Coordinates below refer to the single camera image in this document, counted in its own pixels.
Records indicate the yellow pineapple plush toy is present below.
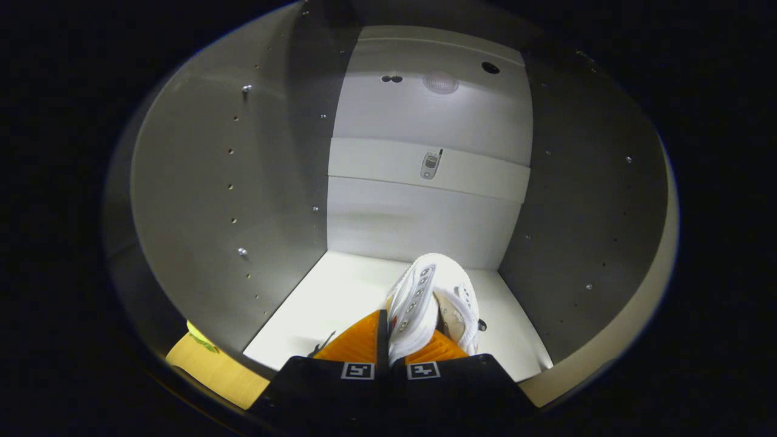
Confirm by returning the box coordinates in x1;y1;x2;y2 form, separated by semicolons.
185;320;220;354

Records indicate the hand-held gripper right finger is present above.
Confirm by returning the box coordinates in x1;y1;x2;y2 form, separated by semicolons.
388;331;536;429

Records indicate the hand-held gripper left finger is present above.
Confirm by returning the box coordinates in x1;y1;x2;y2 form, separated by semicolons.
249;310;390;427

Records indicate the grey shoe cabinet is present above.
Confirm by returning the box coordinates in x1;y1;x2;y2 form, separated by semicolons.
103;0;671;389

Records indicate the white canvas shoe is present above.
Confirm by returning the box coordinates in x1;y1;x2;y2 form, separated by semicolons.
386;253;481;365

